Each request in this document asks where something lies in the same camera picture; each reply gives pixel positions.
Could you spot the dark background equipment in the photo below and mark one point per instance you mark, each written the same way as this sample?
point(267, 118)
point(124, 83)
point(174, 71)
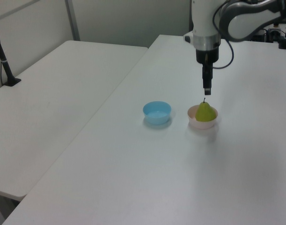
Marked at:
point(271, 32)

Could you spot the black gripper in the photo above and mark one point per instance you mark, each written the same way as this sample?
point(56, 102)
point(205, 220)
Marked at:
point(207, 56)

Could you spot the green pear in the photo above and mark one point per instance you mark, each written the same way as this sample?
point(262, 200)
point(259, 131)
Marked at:
point(204, 113)

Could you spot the pink plastic bowl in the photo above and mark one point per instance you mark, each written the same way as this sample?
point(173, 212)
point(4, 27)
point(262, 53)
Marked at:
point(201, 125)

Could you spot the blue plastic bowl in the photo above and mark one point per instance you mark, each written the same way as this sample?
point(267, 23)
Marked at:
point(156, 116)

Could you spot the black camera stand pole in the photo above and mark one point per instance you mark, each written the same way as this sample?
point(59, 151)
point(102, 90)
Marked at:
point(4, 68)

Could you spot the grey metal partition post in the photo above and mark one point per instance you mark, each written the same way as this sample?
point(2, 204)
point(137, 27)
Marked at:
point(72, 21)

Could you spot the black clamp stand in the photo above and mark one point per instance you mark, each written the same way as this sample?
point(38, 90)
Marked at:
point(284, 39)

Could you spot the white side table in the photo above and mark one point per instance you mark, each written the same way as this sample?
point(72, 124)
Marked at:
point(58, 98)

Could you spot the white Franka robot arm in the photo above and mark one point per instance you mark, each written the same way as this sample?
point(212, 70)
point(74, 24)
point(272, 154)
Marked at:
point(203, 18)

